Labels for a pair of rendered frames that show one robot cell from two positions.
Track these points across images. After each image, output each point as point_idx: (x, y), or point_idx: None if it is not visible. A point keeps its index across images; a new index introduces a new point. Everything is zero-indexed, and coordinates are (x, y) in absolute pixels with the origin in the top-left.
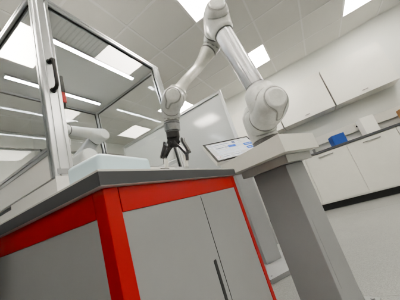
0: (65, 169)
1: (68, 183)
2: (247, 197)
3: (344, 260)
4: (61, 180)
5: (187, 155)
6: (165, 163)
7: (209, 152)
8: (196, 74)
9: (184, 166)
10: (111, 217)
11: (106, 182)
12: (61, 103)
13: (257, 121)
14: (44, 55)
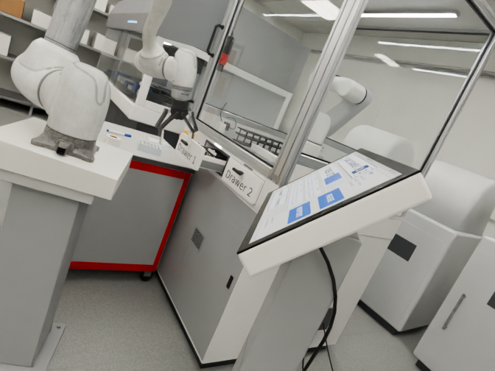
0: (190, 119)
1: (187, 128)
2: (244, 345)
3: None
4: (186, 126)
5: (158, 129)
6: (188, 136)
7: (315, 170)
8: (150, 15)
9: (275, 171)
10: None
11: None
12: (211, 66)
13: None
14: (224, 21)
